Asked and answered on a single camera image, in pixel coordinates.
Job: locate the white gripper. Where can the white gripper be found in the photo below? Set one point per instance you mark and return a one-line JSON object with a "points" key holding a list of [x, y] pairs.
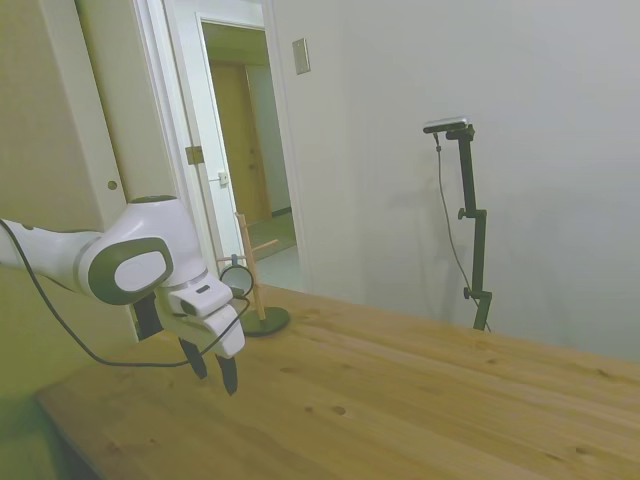
{"points": [[220, 330]]}

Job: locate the blue enamel mug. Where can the blue enamel mug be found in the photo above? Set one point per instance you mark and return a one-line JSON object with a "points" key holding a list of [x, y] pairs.
{"points": [[237, 280]]}

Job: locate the wooden mug tree black base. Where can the wooden mug tree black base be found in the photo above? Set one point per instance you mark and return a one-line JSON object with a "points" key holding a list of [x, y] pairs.
{"points": [[266, 322]]}

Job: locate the metal door latch plate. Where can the metal door latch plate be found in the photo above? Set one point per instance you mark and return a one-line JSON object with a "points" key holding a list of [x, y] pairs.
{"points": [[222, 177]]}

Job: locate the brass door hinge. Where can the brass door hinge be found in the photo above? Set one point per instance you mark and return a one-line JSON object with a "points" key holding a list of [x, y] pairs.
{"points": [[193, 155]]}

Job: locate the wooden hallway door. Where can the wooden hallway door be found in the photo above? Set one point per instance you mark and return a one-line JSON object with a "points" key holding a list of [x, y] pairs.
{"points": [[240, 150]]}

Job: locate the white open door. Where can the white open door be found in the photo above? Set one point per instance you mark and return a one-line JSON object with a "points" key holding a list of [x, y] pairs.
{"points": [[205, 125]]}

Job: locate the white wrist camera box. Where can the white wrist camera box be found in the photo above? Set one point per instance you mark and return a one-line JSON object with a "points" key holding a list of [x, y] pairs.
{"points": [[200, 297]]}

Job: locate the black camera stand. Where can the black camera stand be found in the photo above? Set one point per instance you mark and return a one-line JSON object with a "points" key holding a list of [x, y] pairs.
{"points": [[479, 250]]}

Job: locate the metal wall switch plate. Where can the metal wall switch plate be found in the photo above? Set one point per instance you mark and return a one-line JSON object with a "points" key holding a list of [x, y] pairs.
{"points": [[301, 56]]}

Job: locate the grey exterior camera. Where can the grey exterior camera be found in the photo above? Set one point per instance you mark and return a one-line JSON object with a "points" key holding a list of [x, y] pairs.
{"points": [[446, 124]]}

